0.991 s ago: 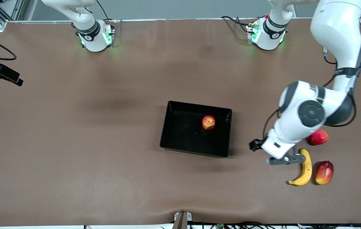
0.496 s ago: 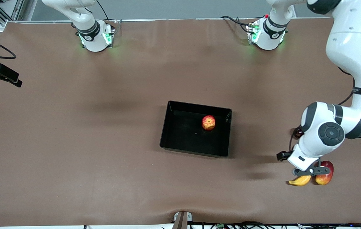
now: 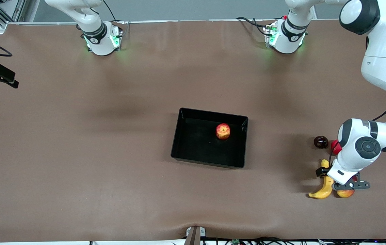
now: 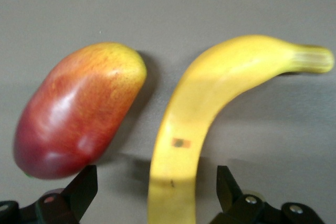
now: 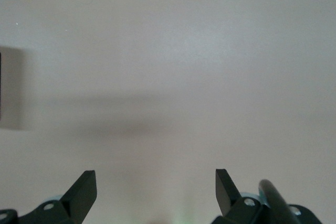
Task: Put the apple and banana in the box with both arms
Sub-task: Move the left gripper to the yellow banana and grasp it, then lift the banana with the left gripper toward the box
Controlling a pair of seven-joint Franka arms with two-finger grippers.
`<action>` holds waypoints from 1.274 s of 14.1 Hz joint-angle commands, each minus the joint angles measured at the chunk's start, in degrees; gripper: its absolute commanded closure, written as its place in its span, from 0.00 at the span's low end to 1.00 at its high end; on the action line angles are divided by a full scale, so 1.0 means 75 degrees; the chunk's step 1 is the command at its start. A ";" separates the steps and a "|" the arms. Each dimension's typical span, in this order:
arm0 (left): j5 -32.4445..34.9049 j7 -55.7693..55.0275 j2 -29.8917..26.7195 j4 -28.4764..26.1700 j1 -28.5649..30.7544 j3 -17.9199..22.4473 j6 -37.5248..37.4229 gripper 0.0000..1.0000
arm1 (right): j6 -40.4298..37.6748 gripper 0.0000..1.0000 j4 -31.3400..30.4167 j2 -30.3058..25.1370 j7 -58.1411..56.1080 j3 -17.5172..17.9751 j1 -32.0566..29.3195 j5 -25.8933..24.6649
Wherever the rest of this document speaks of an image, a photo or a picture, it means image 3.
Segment yellow banana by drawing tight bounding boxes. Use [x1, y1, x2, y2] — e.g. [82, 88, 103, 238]
[308, 159, 334, 199]

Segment red yellow mango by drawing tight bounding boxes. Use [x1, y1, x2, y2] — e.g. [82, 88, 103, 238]
[337, 175, 357, 198]

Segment dark purple plum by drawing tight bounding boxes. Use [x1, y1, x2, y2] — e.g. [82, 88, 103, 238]
[314, 135, 329, 149]

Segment red yellow striped apple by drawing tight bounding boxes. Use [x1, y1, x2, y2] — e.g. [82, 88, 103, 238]
[215, 123, 231, 140]

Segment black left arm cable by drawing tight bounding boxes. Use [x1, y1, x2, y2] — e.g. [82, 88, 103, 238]
[328, 95, 386, 168]

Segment metal bracket with post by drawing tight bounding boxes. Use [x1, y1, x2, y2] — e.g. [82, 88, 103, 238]
[184, 226, 206, 245]

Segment aluminium frame profile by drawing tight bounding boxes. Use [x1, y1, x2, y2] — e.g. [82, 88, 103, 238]
[0, 0, 27, 34]

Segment brown table cover mat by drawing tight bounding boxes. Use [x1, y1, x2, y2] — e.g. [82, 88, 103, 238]
[0, 19, 386, 243]

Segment black rectangular box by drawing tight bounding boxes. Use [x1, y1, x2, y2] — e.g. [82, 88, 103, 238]
[170, 108, 249, 169]

